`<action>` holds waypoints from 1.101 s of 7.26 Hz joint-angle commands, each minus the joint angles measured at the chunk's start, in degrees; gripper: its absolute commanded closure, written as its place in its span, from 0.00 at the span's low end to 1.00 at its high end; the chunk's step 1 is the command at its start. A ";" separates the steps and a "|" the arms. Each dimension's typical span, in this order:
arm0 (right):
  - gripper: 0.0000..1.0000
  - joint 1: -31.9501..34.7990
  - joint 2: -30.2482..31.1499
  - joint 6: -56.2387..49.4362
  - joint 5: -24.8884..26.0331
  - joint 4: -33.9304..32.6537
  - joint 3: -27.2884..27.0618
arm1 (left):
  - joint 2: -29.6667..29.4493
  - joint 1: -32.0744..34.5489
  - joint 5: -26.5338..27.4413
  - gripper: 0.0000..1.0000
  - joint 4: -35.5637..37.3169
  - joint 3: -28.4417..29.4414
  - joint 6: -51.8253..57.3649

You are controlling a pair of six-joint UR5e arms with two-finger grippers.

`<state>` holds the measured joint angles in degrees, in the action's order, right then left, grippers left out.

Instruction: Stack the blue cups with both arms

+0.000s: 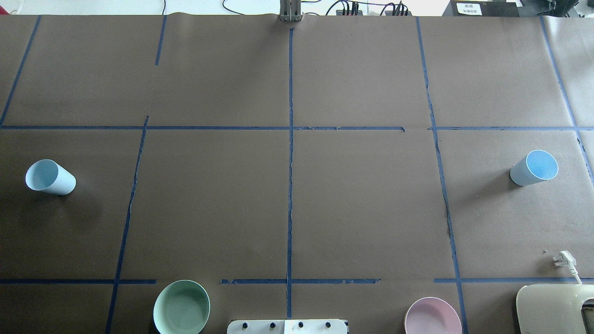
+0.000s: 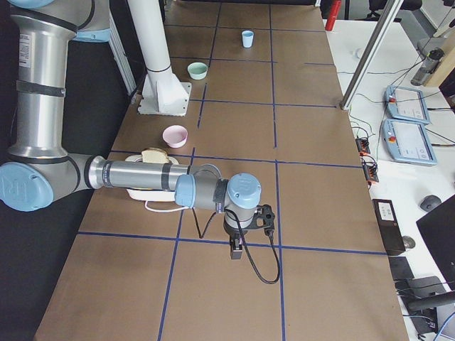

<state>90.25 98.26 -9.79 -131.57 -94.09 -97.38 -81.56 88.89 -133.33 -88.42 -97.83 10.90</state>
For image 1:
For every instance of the light blue cup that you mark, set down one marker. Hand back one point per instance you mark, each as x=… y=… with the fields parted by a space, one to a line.
x=537 y=166
x=49 y=177

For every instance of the brown paper table cover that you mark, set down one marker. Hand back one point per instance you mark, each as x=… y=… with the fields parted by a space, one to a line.
x=339 y=167

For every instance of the green bowl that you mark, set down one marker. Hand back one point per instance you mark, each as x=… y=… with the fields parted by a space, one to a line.
x=183 y=307

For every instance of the pink bowl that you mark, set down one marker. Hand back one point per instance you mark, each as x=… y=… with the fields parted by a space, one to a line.
x=432 y=315

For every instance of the black box with label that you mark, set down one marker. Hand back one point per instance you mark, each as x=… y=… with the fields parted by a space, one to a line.
x=482 y=8

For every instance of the white power plug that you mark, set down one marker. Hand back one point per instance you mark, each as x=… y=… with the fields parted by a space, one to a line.
x=564 y=259

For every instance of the cream toaster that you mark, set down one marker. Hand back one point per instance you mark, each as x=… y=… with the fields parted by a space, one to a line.
x=555 y=308

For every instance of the aluminium frame post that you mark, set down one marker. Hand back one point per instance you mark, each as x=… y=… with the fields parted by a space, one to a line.
x=290 y=11

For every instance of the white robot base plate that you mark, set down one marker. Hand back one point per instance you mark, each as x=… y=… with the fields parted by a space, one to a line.
x=289 y=326

